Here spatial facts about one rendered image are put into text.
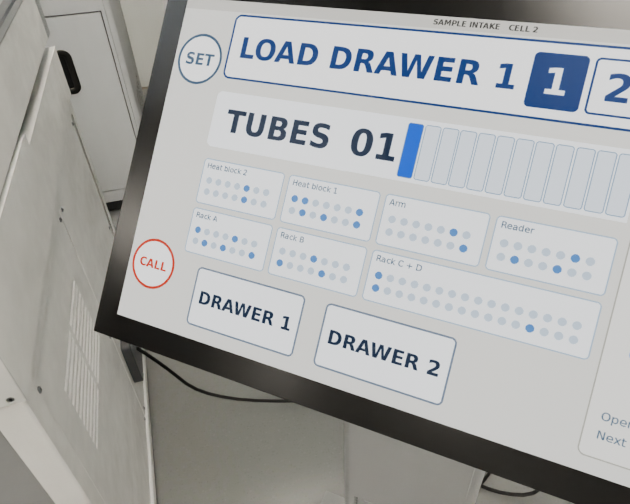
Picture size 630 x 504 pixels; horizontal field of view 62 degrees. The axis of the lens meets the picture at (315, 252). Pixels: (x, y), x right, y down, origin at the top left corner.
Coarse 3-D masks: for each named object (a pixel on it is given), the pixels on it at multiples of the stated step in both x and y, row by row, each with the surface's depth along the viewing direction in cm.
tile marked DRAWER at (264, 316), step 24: (216, 288) 41; (240, 288) 40; (264, 288) 39; (192, 312) 41; (216, 312) 40; (240, 312) 40; (264, 312) 39; (288, 312) 38; (240, 336) 40; (264, 336) 39; (288, 336) 38
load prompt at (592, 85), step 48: (240, 48) 41; (288, 48) 40; (336, 48) 38; (384, 48) 37; (432, 48) 36; (480, 48) 35; (528, 48) 34; (576, 48) 33; (624, 48) 32; (384, 96) 37; (432, 96) 36; (480, 96) 35; (528, 96) 34; (576, 96) 33; (624, 96) 32
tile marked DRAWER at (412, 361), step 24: (336, 312) 37; (360, 312) 37; (336, 336) 37; (360, 336) 37; (384, 336) 36; (408, 336) 35; (432, 336) 35; (312, 360) 38; (336, 360) 37; (360, 360) 36; (384, 360) 36; (408, 360) 35; (432, 360) 35; (384, 384) 36; (408, 384) 35; (432, 384) 35
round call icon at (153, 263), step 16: (144, 240) 43; (160, 240) 43; (144, 256) 43; (160, 256) 42; (176, 256) 42; (128, 272) 43; (144, 272) 43; (160, 272) 42; (144, 288) 43; (160, 288) 42
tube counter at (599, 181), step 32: (352, 128) 38; (384, 128) 37; (416, 128) 36; (448, 128) 35; (480, 128) 35; (352, 160) 37; (384, 160) 37; (416, 160) 36; (448, 160) 35; (480, 160) 34; (512, 160) 34; (544, 160) 33; (576, 160) 33; (608, 160) 32; (480, 192) 34; (512, 192) 34; (544, 192) 33; (576, 192) 32; (608, 192) 32
